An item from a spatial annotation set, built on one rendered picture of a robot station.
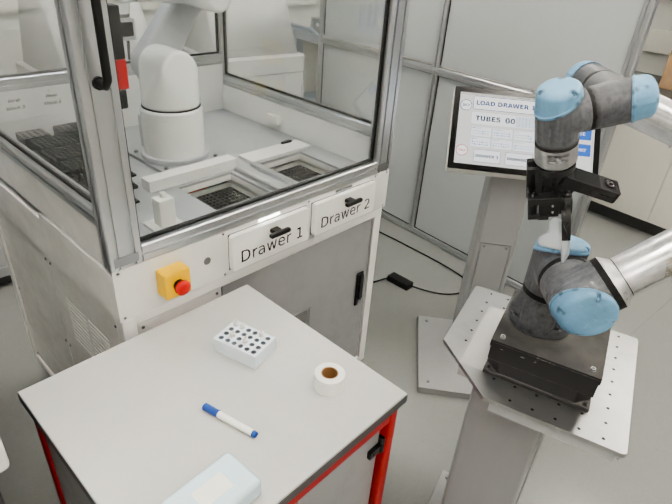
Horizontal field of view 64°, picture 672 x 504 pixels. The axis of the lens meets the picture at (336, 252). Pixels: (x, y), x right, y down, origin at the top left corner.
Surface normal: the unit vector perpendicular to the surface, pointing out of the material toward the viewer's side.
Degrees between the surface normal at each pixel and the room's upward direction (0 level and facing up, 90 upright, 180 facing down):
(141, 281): 90
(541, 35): 90
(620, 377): 0
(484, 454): 90
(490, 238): 90
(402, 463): 0
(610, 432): 0
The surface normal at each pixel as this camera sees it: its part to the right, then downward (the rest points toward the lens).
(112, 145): 0.72, 0.39
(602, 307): -0.15, 0.57
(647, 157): -0.76, 0.29
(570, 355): 0.07, -0.86
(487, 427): -0.48, 0.42
